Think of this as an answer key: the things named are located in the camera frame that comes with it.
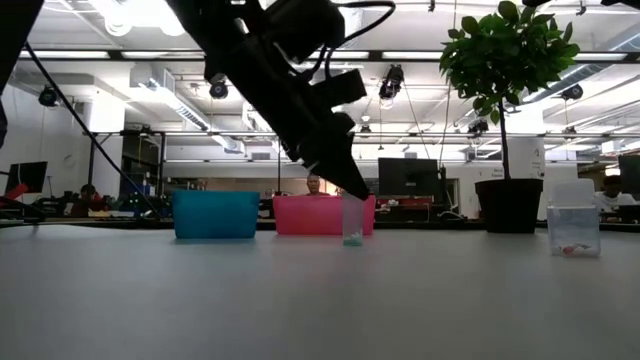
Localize wide clear bottle red capsules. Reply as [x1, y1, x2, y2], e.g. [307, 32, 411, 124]
[546, 178, 602, 258]

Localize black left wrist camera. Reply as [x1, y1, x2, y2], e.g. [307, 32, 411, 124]
[308, 68, 369, 109]

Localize blue plastic bin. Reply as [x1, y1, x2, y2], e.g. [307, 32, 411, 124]
[171, 189, 262, 240]

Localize green medicine bottle white cap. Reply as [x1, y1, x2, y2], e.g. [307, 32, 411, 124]
[341, 192, 365, 248]

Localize red desk item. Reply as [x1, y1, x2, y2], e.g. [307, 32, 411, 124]
[3, 182, 30, 201]

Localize black camera cable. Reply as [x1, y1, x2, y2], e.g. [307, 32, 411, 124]
[319, 0, 397, 81]

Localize red plastic bin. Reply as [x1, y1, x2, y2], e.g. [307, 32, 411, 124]
[272, 194, 377, 236]

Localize green leafy plant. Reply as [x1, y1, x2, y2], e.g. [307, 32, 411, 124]
[438, 0, 582, 181]

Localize large black monitor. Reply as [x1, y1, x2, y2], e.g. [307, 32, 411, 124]
[377, 157, 441, 197]

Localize small black monitor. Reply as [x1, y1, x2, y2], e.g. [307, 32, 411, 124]
[4, 160, 49, 195]

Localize black plant pot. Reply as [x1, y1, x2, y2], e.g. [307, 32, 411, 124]
[473, 178, 545, 235]

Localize long black cable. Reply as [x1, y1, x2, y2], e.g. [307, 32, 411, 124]
[22, 42, 164, 221]

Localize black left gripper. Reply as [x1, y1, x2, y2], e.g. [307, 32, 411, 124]
[204, 37, 372, 202]

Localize person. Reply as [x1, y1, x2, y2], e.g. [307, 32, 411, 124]
[593, 174, 634, 214]
[69, 183, 109, 217]
[304, 173, 331, 197]

